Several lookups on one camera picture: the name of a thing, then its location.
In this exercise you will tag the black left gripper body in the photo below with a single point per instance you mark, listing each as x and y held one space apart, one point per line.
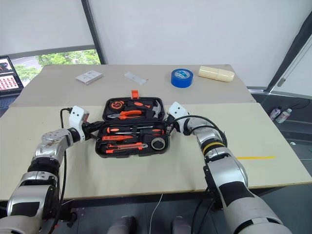
89 129

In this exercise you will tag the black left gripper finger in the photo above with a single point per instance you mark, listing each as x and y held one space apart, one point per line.
98 123
92 137

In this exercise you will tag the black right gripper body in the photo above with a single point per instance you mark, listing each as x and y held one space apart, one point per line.
170 125

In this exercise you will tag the orange black screwdriver ball end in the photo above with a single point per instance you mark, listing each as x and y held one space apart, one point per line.
114 129

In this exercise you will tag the black orange claw hammer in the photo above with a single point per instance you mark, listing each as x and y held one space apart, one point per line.
156 111

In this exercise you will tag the red voltage tester pen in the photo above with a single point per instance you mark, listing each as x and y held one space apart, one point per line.
117 137

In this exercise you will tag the black tool case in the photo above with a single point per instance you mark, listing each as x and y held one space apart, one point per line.
132 123

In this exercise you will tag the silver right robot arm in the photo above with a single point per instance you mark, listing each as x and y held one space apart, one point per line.
226 175

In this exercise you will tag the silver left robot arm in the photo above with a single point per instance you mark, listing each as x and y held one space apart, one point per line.
46 148

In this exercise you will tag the orange black slim screwdriver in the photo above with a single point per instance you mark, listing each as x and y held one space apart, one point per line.
156 132

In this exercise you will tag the silver metal ring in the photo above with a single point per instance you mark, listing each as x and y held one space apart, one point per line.
158 143

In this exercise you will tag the orange black tape measure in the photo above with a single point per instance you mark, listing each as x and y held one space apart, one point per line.
116 104

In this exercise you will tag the orange black utility knife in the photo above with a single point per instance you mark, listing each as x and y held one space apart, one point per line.
124 146

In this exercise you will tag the white card box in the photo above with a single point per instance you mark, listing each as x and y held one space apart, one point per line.
89 77

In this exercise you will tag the blue tape roll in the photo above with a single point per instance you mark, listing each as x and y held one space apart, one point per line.
181 78

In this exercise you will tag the cream cylindrical case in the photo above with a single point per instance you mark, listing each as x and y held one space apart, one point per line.
215 73

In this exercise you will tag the yellow tape strip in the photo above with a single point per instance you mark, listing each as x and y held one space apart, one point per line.
256 157

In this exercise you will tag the dark rounded shape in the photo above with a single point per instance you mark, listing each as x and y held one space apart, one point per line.
181 225
122 225

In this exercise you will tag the black laptop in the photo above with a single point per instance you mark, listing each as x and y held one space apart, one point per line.
8 78

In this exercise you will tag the purple white spray can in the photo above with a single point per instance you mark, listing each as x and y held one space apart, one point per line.
276 112

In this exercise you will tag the white plastic bottle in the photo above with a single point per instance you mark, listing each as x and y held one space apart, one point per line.
284 115

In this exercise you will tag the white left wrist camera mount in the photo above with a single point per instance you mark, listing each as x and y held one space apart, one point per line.
76 119

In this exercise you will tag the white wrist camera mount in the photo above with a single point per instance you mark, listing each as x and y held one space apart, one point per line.
76 119
178 111

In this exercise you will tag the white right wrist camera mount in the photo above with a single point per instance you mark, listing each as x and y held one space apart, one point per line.
178 111

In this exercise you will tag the black window frame post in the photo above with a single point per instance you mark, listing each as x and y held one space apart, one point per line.
93 31

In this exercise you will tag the dark diagonal frame beam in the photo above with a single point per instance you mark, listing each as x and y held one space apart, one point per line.
290 53

